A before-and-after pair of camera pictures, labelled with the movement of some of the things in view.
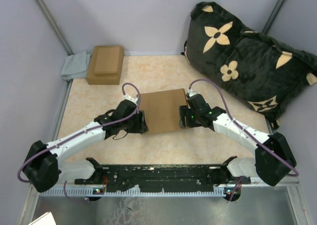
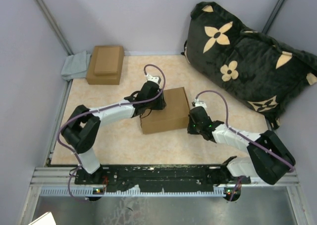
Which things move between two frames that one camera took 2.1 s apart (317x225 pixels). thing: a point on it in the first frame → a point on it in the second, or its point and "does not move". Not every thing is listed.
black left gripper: (141, 127) → (161, 104)
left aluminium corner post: (49, 19) does not move
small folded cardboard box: (107, 61) does not move
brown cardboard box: (161, 109) does not move
